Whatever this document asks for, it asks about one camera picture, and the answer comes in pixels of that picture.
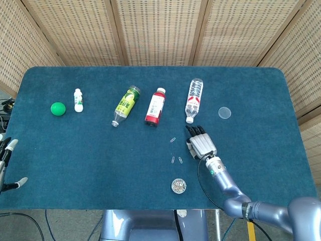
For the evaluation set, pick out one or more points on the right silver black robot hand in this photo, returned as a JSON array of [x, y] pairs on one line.
[[203, 145]]

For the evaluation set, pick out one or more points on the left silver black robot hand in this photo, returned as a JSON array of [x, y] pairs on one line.
[[4, 153]]

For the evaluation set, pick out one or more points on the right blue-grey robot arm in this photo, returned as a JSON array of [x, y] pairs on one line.
[[228, 183]]

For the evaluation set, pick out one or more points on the clear plastic lid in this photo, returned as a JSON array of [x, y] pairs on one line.
[[224, 112]]

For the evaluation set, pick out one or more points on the round paperclip container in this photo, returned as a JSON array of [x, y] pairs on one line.
[[178, 186]]

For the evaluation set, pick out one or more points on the paperclip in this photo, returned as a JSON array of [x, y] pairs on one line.
[[172, 140], [173, 160], [180, 160]]

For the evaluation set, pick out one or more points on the clear water bottle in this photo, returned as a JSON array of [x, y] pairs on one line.
[[193, 100]]

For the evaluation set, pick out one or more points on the red drink bottle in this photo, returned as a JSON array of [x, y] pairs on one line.
[[155, 108]]

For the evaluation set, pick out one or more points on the green ball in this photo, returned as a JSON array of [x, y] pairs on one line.
[[58, 109]]

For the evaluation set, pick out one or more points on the metal table leg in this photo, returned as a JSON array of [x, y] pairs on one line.
[[217, 226]]

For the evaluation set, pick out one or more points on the green yellow label bottle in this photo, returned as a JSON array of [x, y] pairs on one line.
[[126, 105]]

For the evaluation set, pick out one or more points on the small white drink bottle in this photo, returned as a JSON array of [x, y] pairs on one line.
[[78, 100]]

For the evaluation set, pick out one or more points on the blue table mat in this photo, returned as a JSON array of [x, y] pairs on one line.
[[100, 155]]

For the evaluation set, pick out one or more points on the blue-grey robot torso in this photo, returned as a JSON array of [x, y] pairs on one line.
[[140, 226]]

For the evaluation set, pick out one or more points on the woven wooden folding screen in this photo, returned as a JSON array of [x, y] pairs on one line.
[[160, 30]]

